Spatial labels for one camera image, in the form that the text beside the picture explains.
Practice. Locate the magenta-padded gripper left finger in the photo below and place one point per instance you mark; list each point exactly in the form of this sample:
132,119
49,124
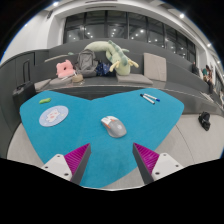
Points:
60,165

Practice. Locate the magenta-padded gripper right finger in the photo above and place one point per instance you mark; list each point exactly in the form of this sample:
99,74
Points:
165,165

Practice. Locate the grey white computer mouse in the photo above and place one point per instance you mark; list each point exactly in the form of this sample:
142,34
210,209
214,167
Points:
115,127

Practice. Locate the round pale blue mouse pad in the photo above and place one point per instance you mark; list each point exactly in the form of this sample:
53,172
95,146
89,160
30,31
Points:
53,116

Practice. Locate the black bag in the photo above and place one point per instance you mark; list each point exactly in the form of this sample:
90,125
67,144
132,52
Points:
204,120

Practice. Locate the green eraser block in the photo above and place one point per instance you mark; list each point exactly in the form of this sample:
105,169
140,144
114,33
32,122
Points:
44,100

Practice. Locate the black suitcase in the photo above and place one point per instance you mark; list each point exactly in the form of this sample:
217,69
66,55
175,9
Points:
24,95

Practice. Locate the flat grey seat cushion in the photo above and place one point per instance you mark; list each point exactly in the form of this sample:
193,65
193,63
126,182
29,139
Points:
60,81
133,79

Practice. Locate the small tan pouch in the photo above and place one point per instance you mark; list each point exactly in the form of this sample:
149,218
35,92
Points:
77,79

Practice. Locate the pink plush cushion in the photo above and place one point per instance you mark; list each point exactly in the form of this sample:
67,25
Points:
65,70

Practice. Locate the upright grey seat cushion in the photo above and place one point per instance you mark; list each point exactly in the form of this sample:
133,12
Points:
155,66

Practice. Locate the person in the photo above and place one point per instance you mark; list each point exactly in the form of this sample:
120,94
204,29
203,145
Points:
210,75
204,73

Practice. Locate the grey backpack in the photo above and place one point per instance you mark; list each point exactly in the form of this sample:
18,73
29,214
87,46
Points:
86,63

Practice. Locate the navy star-print bag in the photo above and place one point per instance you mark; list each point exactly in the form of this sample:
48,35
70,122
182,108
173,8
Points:
103,69

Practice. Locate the green dragon plush toy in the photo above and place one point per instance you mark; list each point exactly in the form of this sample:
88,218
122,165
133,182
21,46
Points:
116,58

